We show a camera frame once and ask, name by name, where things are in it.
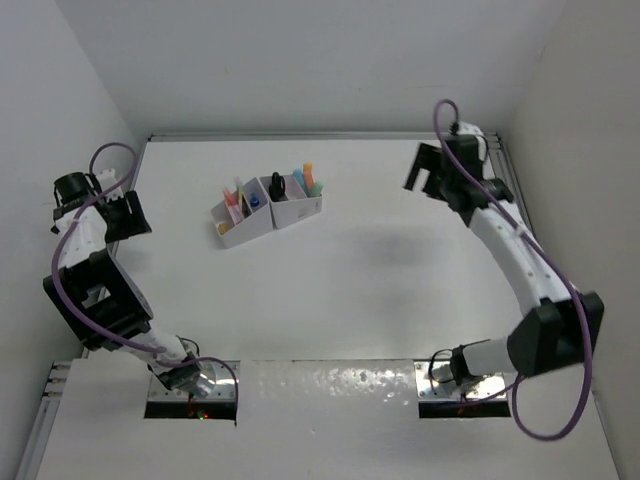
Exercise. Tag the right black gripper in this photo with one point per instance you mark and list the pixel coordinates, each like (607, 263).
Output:
(426, 158)

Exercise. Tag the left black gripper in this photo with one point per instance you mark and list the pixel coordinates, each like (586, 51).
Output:
(134, 223)

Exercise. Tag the orange pen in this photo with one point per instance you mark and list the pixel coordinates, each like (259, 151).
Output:
(232, 206)

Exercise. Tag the yellow highlighter pen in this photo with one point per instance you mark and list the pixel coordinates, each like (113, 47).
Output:
(241, 200)

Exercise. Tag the green marker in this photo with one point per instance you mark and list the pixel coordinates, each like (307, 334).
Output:
(317, 189)

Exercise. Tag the clear glue bottle blue cap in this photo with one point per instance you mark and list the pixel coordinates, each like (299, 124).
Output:
(254, 201)

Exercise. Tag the blue marker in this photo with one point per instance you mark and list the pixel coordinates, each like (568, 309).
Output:
(298, 175)

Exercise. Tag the black handled scissors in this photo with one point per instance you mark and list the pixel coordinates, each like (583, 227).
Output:
(277, 187)

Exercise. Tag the green black pen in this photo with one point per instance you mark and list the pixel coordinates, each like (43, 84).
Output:
(238, 181)

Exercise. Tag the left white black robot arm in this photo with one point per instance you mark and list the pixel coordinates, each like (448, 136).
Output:
(105, 309)

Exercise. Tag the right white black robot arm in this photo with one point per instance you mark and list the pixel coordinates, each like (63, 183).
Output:
(559, 326)

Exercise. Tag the white organizer lying tilted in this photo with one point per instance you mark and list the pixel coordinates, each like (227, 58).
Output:
(258, 224)

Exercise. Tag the white organizer upright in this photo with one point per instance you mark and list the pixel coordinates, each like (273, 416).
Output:
(296, 204)

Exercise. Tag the white front cover board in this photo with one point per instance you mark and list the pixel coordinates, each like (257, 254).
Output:
(300, 420)

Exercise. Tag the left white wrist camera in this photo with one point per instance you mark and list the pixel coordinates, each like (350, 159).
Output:
(107, 178)

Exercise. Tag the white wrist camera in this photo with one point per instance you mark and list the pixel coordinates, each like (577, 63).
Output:
(465, 128)
(107, 178)

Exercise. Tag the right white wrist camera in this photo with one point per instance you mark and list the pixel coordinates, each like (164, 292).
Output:
(465, 128)

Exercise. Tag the aluminium frame rail right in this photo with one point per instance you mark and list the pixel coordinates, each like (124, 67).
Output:
(503, 168)

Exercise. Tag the aluminium frame rail back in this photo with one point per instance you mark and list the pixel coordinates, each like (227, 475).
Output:
(285, 136)

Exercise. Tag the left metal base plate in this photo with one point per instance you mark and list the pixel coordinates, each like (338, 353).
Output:
(204, 381)

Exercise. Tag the metal base plate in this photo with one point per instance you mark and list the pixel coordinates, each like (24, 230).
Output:
(204, 381)
(434, 384)

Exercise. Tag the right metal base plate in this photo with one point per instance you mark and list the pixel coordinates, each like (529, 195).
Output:
(434, 384)

